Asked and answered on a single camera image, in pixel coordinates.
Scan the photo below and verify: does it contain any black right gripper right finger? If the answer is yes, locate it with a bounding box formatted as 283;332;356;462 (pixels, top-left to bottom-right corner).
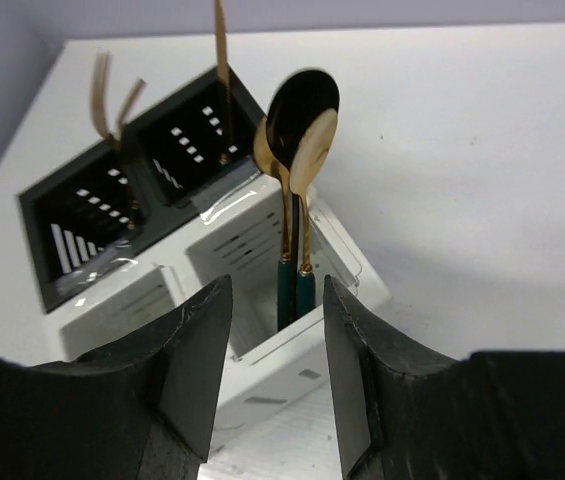
323;276;565;479

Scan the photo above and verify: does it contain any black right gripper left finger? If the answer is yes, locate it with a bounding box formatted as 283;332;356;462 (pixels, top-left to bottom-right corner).
0;275;233;479

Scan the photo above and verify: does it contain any gold spoon green handle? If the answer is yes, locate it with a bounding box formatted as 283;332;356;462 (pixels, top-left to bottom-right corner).
290;108;338;318
253;116;293;331

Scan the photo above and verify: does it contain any gold knife green handle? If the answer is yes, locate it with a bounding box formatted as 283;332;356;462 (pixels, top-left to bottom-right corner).
214;0;233;165

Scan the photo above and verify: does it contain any black spoon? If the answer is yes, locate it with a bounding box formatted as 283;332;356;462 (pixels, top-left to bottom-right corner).
265;68;342;261

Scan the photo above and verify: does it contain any white utensil caddy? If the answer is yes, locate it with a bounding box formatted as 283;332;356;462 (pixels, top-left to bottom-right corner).
57;182;393;454

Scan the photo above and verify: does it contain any black utensil caddy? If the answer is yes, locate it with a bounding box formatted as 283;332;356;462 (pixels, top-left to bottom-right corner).
19;69;264;313

